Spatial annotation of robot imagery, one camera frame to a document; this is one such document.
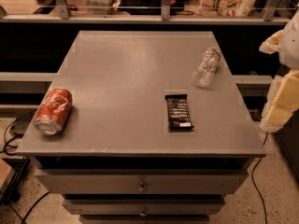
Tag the top drawer with knob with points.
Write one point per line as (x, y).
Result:
(91, 182)

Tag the dark chocolate bar wrapper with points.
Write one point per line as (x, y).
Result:
(178, 111)

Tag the clear plastic water bottle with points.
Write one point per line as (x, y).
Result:
(204, 72)

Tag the red coke can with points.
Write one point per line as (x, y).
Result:
(52, 115)

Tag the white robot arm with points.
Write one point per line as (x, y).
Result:
(289, 45)

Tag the drawer with knob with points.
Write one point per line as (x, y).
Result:
(91, 182)
(143, 207)

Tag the black bag behind glass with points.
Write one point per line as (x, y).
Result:
(149, 7)

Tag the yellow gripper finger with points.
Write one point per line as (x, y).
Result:
(282, 102)
(272, 43)

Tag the metal railing with glass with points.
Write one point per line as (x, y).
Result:
(264, 11)

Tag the grey drawer cabinet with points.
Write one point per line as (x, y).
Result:
(119, 123)

